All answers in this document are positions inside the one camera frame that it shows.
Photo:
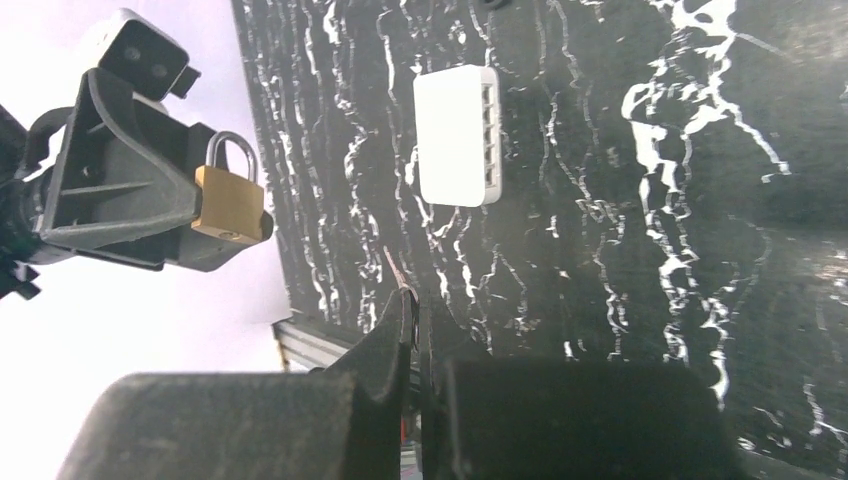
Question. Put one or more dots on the brass padlock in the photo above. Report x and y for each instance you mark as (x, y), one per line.
(232, 206)

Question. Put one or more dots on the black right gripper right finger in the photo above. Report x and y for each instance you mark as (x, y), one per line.
(487, 417)

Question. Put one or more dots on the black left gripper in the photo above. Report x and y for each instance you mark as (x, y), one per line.
(125, 172)

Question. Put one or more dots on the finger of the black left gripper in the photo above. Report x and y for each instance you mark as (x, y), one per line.
(182, 246)

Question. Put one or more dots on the white network switch box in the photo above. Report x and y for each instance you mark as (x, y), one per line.
(457, 113)

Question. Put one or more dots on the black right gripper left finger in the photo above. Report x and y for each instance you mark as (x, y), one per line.
(340, 423)

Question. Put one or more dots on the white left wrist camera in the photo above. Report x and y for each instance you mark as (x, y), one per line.
(138, 52)

